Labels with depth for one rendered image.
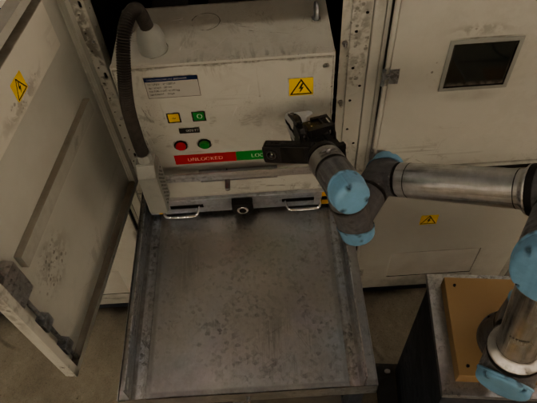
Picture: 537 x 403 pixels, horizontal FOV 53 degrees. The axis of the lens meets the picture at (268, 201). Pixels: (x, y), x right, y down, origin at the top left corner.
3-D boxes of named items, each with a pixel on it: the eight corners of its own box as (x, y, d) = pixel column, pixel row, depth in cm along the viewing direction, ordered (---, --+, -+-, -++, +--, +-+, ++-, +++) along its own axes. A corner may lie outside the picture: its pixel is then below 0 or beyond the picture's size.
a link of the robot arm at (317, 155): (316, 189, 113) (313, 156, 108) (308, 177, 116) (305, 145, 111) (349, 179, 114) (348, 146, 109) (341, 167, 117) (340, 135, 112)
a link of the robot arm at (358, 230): (389, 216, 118) (380, 179, 111) (366, 253, 113) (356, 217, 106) (357, 209, 123) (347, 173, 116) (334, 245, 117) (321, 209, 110)
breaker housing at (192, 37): (328, 190, 155) (337, 52, 116) (156, 202, 156) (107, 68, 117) (312, 74, 186) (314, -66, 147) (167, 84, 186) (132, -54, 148)
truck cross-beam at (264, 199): (336, 203, 158) (336, 190, 153) (151, 215, 159) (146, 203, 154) (333, 189, 161) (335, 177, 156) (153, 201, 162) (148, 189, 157)
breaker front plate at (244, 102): (326, 193, 154) (335, 57, 116) (157, 205, 155) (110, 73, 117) (326, 190, 155) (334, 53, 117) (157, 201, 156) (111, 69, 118)
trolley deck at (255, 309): (375, 393, 132) (379, 385, 127) (123, 408, 133) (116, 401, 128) (341, 178, 173) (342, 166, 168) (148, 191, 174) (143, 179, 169)
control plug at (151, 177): (169, 213, 141) (153, 169, 127) (150, 214, 142) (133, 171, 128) (170, 189, 146) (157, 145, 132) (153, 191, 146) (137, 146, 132)
